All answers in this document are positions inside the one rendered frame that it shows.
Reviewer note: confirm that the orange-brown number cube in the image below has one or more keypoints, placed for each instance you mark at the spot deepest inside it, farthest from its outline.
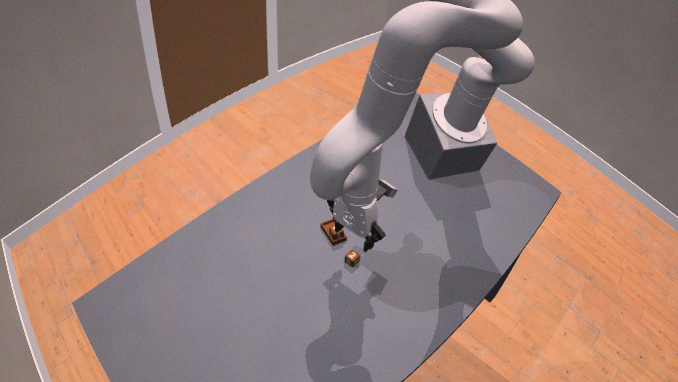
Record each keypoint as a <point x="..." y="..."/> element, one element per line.
<point x="335" y="235"/>
<point x="352" y="258"/>

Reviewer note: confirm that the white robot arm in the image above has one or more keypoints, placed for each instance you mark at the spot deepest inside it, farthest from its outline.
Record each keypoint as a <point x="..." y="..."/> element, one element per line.
<point x="406" y="45"/>

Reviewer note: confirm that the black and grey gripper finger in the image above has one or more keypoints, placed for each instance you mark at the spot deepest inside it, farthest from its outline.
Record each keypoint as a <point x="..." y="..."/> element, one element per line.
<point x="338" y="226"/>
<point x="375" y="231"/>

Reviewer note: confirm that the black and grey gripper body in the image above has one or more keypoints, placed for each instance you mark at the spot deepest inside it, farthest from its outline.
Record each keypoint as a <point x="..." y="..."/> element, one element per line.
<point x="356" y="218"/>

